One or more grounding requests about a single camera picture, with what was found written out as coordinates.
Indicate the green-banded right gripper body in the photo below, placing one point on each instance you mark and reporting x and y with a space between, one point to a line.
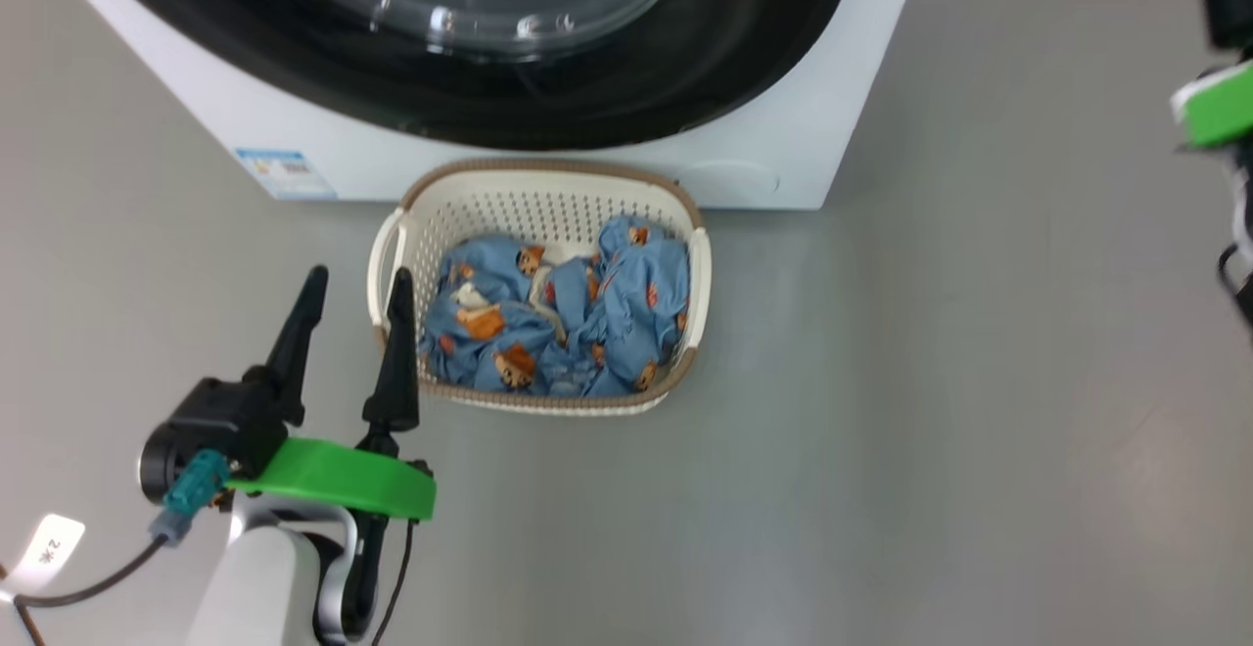
1219 108

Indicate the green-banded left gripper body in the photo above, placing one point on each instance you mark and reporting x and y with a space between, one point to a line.
333 475

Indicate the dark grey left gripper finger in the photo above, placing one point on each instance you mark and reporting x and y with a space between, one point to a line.
294 343
397 362

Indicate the cream cloth garment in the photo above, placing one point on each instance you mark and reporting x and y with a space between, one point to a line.
473 299

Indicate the blue bear print garment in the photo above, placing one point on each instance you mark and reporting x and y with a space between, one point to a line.
626 303

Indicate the black glass washing machine door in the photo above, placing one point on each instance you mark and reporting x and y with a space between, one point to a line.
489 88

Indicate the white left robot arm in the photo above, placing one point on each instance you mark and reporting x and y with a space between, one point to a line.
250 577

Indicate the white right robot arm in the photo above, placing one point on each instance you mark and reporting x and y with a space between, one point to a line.
1243 196

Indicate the cream perforated plastic laundry basket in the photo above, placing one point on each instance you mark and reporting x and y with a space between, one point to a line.
548 201

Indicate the white front-load washing machine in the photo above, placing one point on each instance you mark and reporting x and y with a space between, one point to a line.
793 88

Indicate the blue energy label sticker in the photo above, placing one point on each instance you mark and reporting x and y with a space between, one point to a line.
286 173

